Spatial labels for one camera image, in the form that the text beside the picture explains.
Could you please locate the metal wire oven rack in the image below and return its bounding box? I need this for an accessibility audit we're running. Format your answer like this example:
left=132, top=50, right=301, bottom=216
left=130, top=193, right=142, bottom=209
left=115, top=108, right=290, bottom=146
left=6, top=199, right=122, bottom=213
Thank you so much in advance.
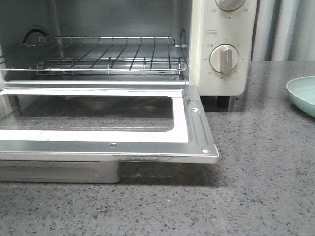
left=0, top=36, right=189, bottom=76

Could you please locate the lower timer knob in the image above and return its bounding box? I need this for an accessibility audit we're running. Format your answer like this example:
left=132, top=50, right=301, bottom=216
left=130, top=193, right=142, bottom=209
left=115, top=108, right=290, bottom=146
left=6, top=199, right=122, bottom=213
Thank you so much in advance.
left=209, top=44, right=239, bottom=75

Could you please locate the glass oven door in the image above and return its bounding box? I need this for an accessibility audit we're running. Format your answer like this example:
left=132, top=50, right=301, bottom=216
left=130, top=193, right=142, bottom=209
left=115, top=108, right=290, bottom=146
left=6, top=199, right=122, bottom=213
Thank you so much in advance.
left=0, top=84, right=219, bottom=183

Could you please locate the grey curtain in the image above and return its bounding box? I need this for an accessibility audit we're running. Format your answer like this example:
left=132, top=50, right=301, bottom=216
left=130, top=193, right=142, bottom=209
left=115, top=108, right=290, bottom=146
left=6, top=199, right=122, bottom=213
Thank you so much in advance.
left=252, top=0, right=315, bottom=61

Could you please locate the cream white toaster oven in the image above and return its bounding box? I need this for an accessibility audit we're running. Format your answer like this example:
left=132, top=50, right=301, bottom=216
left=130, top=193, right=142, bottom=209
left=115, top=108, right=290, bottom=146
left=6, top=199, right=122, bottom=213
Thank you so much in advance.
left=0, top=0, right=257, bottom=96

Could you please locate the upper temperature knob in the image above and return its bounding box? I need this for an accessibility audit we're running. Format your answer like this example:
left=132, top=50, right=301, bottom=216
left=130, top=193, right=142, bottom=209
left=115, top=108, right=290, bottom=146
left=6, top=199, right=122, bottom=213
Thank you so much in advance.
left=215, top=0, right=245, bottom=11

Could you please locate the light green plate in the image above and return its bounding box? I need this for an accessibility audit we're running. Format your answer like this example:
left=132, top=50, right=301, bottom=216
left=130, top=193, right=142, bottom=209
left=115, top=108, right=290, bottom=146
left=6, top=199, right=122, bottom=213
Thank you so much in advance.
left=286, top=76, right=315, bottom=117

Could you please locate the black right oven foot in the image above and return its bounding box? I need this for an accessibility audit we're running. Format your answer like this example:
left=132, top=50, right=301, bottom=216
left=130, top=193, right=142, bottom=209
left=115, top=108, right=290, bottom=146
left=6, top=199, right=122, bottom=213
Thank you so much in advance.
left=216, top=96, right=230, bottom=109

